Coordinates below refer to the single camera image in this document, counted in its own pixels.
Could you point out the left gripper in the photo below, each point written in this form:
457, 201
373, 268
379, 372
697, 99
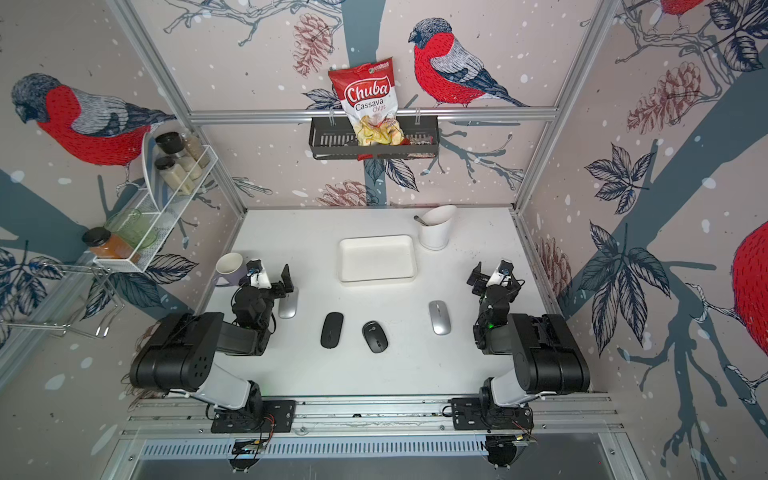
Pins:
277, 289

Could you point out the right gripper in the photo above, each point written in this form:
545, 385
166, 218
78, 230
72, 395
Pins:
481, 280

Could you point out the silver mouse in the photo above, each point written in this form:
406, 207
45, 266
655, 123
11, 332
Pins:
439, 317
288, 306

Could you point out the rounded black mouse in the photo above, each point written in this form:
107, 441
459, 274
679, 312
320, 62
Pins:
375, 337

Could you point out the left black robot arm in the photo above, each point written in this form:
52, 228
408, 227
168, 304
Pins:
179, 355

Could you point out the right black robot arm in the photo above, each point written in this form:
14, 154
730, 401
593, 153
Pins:
546, 359

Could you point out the white storage tray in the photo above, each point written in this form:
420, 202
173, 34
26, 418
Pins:
368, 261

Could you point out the purple mug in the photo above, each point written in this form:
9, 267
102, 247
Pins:
230, 269

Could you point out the white utensil holder cup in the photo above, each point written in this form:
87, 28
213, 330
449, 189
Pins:
435, 233

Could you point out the spoon in holder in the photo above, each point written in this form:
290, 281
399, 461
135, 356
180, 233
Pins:
420, 221

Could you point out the white plate on shelf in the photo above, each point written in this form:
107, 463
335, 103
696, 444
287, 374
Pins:
156, 186

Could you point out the black lid spice jar front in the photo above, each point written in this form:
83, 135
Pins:
174, 175

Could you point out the black lid spice jar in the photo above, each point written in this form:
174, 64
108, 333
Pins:
174, 175
171, 144

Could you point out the black lid spice jar back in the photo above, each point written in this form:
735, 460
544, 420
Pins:
171, 144

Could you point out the orange spice jar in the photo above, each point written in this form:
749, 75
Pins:
107, 245

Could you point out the red Chuba chips bag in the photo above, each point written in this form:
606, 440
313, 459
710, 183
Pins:
367, 96

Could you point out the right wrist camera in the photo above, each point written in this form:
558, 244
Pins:
502, 275

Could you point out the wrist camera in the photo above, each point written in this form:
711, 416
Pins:
502, 275
257, 275

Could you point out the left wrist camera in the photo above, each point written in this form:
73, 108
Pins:
257, 275

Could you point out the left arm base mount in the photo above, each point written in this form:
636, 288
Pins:
274, 416

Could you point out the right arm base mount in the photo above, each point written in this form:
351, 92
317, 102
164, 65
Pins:
471, 414

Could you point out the white wire wall shelf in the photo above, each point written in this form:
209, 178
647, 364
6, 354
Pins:
164, 221

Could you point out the black hanging wire basket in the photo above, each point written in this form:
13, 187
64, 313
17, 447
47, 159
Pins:
334, 139

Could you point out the metal wire hook rack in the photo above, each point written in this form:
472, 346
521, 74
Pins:
58, 299

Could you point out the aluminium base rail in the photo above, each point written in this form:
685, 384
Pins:
346, 416

